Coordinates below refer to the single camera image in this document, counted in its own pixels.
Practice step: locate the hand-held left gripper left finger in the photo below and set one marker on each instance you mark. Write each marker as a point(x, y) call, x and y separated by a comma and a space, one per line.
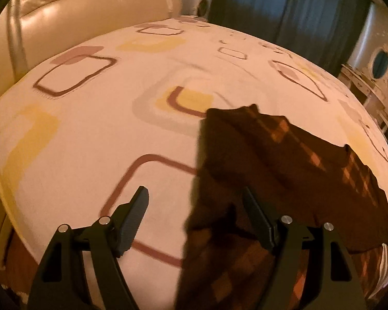
point(133, 219)

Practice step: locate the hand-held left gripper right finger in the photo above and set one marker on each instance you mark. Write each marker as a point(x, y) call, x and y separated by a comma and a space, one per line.
point(258, 217)

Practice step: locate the dark brown garment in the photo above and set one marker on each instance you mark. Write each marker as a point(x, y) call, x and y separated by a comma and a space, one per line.
point(265, 168)

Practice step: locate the patterned white bed sheet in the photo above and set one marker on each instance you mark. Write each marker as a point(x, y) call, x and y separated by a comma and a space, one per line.
point(93, 129)

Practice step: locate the white vanity table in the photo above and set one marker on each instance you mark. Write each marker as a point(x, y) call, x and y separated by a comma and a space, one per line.
point(363, 85)

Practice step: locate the oval white-framed mirror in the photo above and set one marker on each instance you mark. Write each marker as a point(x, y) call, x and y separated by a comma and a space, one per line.
point(381, 64)

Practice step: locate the dark blue curtain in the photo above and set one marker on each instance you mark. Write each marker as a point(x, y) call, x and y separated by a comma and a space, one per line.
point(287, 13)

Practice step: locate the cream leather bed headboard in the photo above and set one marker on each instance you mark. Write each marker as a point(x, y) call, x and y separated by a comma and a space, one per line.
point(84, 16)

